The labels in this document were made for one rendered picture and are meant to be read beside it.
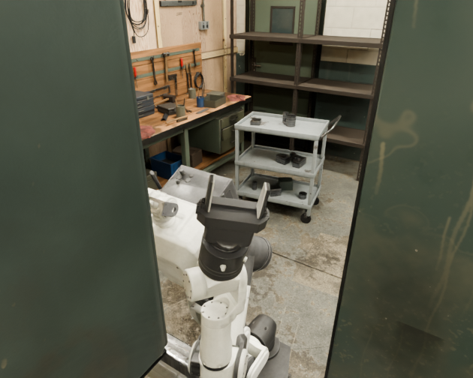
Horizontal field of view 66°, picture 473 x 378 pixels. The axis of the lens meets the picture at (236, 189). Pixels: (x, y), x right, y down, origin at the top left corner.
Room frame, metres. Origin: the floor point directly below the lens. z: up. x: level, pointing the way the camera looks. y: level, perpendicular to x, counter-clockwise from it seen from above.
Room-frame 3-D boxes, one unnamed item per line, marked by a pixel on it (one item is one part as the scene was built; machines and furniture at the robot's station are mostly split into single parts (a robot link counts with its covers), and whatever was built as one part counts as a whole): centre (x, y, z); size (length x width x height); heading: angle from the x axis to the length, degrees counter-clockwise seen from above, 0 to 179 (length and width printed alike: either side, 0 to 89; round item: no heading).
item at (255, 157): (3.19, -0.47, 0.48); 0.87 x 0.46 x 0.96; 67
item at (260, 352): (1.22, -0.03, 0.28); 0.21 x 0.20 x 0.13; 147
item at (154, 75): (3.51, 0.73, 0.71); 2.21 x 0.95 x 1.43; 147
